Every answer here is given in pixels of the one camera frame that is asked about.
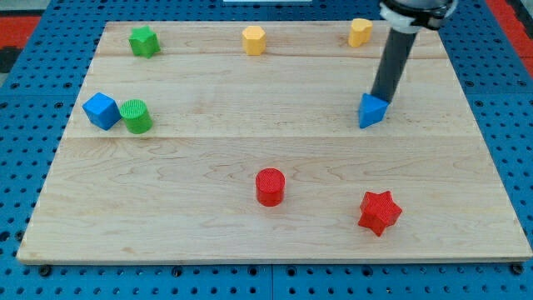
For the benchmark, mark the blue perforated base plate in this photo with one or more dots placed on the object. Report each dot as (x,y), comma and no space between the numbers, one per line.
(39,93)

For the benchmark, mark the yellow heart block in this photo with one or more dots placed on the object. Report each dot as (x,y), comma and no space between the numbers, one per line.
(360,32)

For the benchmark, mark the dark cylindrical pointer rod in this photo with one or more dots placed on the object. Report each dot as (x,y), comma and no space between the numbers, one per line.
(393,60)

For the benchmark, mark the blue cube block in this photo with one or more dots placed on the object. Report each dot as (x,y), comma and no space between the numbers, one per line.
(102,111)

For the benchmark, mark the wooden board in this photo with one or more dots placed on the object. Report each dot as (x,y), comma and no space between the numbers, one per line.
(184,192)

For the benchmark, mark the green star block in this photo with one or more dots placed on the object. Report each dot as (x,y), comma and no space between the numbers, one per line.
(144,42)

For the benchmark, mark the blue triangle block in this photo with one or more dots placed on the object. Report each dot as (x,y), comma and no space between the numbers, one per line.
(371,110)

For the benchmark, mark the green cylinder block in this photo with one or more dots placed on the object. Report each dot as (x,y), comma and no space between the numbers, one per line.
(135,114)

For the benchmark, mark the red cylinder block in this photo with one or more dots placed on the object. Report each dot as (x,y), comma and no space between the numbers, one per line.
(270,187)

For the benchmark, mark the yellow hexagon block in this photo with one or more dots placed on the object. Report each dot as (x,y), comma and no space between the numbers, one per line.
(254,40)

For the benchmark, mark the red star block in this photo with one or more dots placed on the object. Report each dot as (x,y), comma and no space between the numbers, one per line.
(378,212)

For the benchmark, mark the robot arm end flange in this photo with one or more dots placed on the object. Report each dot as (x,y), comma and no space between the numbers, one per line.
(409,16)

